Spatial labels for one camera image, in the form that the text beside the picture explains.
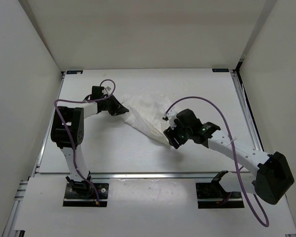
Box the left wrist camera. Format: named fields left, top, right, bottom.
left=90, top=86, right=106, bottom=100

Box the aluminium table edge rail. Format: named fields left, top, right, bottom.
left=32, top=172, right=227, bottom=180

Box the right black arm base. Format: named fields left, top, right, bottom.
left=195, top=171, right=244, bottom=209

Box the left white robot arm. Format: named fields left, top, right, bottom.
left=50, top=93, right=129, bottom=198

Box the blue corner label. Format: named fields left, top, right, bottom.
left=66, top=70, right=83, bottom=75
left=212, top=68, right=229, bottom=73

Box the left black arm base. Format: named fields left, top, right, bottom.
left=63, top=176, right=109, bottom=207

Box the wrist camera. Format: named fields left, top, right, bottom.
left=175, top=109, right=201, bottom=127
left=90, top=86, right=106, bottom=100

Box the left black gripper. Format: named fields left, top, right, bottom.
left=101, top=94, right=129, bottom=117

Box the aluminium frame rail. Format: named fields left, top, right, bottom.
left=230, top=70, right=274, bottom=178
left=1, top=71, right=66, bottom=237

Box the right blue corner label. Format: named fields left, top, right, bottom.
left=212, top=68, right=229, bottom=73

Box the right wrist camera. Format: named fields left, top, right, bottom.
left=175, top=109, right=201, bottom=127

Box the left blue corner label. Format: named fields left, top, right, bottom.
left=66, top=70, right=83, bottom=75

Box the right aluminium frame rail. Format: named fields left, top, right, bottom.
left=230, top=70, right=274, bottom=178

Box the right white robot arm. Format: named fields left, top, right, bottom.
left=163, top=114, right=295, bottom=205

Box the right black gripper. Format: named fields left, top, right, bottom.
left=164, top=119, right=192, bottom=149

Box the white pleated skirt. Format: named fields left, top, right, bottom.
left=121, top=92, right=171, bottom=146

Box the left aluminium frame rail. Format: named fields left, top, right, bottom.
left=1, top=71, right=66, bottom=237

